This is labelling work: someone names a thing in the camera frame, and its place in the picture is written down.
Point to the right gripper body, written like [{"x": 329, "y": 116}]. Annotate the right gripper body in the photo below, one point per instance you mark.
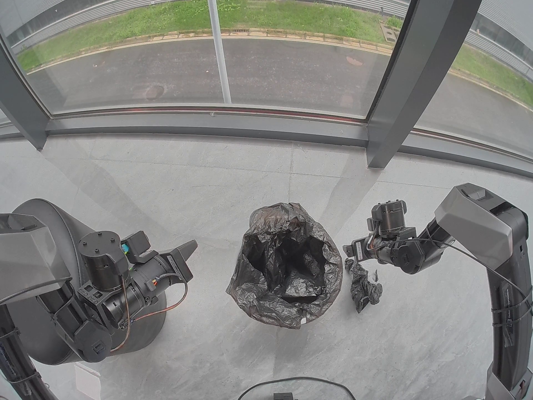
[{"x": 360, "y": 250}]

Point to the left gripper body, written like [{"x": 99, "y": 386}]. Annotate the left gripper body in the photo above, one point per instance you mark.
[{"x": 166, "y": 271}]

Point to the black plastic bag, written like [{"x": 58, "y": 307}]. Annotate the black plastic bag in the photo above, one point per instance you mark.
[{"x": 258, "y": 290}]

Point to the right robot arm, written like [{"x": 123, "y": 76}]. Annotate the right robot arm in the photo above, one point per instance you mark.
[{"x": 470, "y": 223}]

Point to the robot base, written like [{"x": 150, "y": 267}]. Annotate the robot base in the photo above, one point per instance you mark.
[{"x": 284, "y": 396}]

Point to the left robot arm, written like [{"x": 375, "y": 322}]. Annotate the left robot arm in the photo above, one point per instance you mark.
[{"x": 33, "y": 248}]

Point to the crumpled black plastic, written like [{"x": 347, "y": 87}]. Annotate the crumpled black plastic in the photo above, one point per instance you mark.
[{"x": 364, "y": 290}]

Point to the window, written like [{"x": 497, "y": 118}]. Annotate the window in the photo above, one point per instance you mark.
[{"x": 420, "y": 77}]

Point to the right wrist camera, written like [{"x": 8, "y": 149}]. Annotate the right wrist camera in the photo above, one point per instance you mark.
[{"x": 372, "y": 224}]

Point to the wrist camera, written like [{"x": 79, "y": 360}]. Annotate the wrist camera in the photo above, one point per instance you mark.
[
  {"x": 372, "y": 224},
  {"x": 136, "y": 246}
]

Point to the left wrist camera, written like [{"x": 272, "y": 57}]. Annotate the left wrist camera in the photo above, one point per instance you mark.
[{"x": 136, "y": 246}]

